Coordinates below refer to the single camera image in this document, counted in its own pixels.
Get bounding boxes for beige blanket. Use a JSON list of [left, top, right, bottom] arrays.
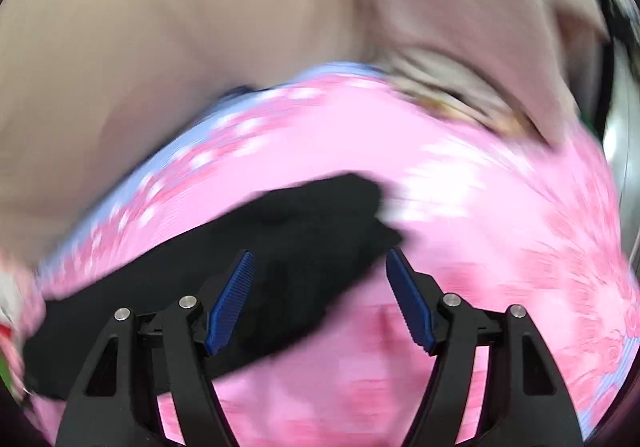
[[1, 0, 606, 264]]

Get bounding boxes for black pants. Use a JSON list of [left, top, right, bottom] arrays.
[[23, 174, 402, 401]]

